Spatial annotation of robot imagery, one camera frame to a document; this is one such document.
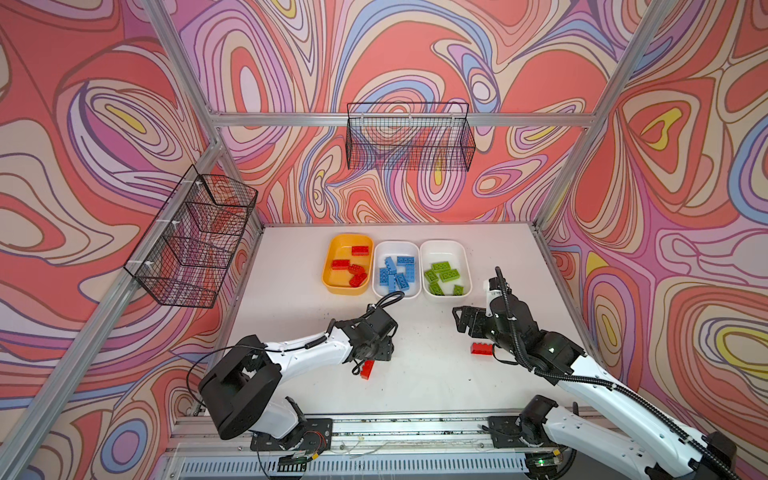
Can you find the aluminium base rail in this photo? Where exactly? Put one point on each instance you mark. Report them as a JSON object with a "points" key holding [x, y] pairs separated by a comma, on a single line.
{"points": [[371, 433]]}

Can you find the lone green lego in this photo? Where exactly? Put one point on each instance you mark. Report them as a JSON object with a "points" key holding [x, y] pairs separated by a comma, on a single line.
{"points": [[432, 276]]}

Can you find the green lego cluster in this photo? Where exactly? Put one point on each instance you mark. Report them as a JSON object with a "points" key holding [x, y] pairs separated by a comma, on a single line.
{"points": [[435, 289]]}

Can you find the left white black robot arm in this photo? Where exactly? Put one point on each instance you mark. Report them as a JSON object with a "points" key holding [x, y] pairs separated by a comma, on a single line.
{"points": [[238, 392]]}

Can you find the back black wire basket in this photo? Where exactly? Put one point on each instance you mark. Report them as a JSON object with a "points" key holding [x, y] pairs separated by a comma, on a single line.
{"points": [[409, 136]]}

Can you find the black wire basket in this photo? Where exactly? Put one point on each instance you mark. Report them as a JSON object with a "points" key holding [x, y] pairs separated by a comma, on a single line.
{"points": [[200, 228], [409, 136]]}

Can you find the right white plastic bin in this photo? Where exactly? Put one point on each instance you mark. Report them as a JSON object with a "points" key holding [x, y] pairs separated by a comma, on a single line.
{"points": [[433, 251]]}

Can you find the blue lego mid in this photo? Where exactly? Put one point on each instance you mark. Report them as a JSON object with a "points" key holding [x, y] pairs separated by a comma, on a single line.
{"points": [[405, 261]]}

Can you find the left black wire basket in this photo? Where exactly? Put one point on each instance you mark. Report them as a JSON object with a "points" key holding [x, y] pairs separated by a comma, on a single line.
{"points": [[200, 228]]}

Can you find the yellow plastic bin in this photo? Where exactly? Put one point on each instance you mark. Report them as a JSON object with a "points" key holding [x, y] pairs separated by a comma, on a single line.
{"points": [[337, 282]]}

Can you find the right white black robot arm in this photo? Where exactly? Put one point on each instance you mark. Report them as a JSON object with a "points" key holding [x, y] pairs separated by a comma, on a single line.
{"points": [[647, 443]]}

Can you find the blue lego pair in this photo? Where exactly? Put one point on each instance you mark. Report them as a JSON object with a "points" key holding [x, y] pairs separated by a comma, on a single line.
{"points": [[390, 266]]}

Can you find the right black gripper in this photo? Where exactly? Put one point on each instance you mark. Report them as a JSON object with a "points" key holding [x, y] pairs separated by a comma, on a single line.
{"points": [[478, 316]]}

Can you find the red double lego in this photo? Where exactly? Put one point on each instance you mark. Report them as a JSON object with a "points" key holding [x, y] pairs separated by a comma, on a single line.
{"points": [[340, 264]]}

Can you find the middle white plastic bin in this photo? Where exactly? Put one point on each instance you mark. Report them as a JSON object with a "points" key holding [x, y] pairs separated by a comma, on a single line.
{"points": [[394, 249]]}

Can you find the white plastic bin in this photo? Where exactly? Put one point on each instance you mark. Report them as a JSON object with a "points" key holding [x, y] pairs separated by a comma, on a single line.
{"points": [[394, 249], [433, 251]]}

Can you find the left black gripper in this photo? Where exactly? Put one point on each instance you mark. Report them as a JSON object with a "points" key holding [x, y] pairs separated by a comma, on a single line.
{"points": [[387, 347]]}

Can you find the extra blue lego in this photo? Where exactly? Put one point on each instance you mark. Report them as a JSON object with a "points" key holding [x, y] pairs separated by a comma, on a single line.
{"points": [[410, 274]]}

